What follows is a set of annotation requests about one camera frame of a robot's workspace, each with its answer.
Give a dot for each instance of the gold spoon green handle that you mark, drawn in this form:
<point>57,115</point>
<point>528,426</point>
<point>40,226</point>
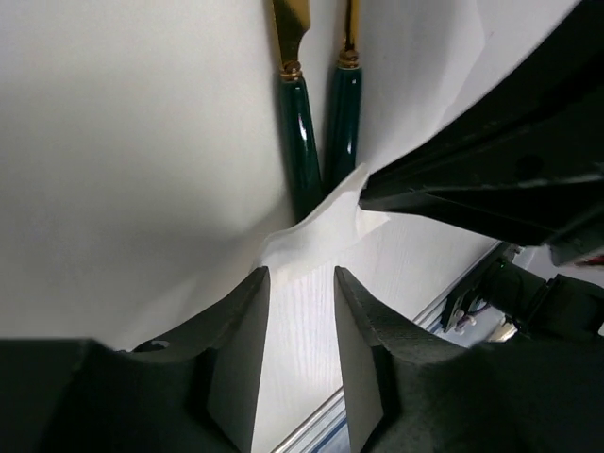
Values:
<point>344,106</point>

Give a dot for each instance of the white paper napkin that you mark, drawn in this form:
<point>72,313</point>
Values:
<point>140,158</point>

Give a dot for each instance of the aluminium mounting rail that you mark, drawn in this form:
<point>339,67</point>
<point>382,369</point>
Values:
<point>328,428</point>

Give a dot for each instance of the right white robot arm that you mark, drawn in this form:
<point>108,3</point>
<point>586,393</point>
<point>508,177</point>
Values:
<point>561,307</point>

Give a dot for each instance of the gold knife green handle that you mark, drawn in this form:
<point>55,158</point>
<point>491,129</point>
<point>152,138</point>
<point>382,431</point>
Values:
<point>291,22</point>

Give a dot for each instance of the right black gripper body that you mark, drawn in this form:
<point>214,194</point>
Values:
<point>575,45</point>

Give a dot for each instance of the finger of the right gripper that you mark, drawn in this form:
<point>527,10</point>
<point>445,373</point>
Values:
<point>533,211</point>
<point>508,136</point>

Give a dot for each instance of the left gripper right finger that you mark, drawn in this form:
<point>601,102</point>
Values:
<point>517,396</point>

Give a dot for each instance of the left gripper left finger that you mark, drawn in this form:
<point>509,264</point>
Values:
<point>194,388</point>

